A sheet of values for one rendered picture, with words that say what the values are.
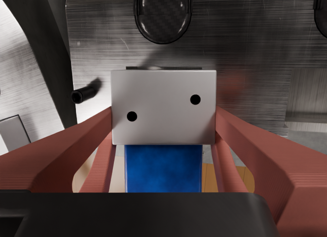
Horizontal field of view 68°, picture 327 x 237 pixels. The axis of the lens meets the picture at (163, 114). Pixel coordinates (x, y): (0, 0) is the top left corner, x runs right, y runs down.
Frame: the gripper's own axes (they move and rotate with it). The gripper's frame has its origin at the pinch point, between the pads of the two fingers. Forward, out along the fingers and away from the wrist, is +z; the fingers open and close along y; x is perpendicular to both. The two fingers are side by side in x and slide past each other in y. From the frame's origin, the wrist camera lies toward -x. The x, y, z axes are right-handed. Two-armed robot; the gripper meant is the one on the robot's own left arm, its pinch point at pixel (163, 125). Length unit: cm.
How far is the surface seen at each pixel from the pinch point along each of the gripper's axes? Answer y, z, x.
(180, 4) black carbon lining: -1.1, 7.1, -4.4
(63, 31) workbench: 11.1, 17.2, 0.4
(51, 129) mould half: 11.0, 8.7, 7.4
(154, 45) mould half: 0.6, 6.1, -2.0
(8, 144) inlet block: 14.3, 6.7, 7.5
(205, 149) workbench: -4.6, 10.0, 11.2
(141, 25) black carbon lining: 1.5, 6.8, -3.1
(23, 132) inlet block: 14.0, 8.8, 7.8
